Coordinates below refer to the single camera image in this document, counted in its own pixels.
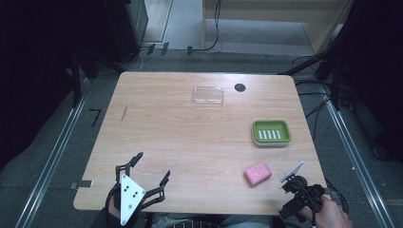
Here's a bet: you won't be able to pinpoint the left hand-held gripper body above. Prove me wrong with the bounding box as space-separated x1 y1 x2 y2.
106 173 150 227

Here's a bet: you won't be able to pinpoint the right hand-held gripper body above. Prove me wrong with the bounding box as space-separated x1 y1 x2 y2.
278 160 326 223

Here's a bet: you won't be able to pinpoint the pink soap bar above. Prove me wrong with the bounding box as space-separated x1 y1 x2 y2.
243 161 273 187

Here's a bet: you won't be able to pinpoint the green soap dish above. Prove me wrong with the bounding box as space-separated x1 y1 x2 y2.
251 119 292 147

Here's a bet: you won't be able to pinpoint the person's left hand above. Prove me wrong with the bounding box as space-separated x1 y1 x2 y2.
108 203 123 220

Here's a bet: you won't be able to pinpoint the person's right hand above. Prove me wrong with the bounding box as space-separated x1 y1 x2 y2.
298 195 354 228

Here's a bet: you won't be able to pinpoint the clear plastic lid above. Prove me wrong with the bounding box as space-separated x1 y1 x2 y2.
191 85 225 107

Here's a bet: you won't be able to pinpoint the black metal stand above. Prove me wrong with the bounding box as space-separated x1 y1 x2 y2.
278 0 403 112

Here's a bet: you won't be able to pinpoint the black cabinet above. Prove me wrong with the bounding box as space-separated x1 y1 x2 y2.
103 0 149 63

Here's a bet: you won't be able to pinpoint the light wooden shelf unit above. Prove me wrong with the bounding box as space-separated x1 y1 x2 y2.
201 0 355 55

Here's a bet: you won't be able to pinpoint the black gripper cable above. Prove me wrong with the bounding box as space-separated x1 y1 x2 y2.
323 178 350 215

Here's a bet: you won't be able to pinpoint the grey table edge bracket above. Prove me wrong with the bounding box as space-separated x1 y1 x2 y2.
69 180 95 190

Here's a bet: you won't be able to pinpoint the metal floor rail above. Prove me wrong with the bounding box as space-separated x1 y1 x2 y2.
322 94 397 228
13 79 91 228

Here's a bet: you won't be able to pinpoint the black floor cables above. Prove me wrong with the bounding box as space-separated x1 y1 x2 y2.
291 55 350 142

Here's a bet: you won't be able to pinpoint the white floor cable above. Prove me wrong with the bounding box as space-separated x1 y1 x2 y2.
122 47 150 72

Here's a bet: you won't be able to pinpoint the black hanging cable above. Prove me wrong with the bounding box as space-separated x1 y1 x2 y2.
191 0 222 53

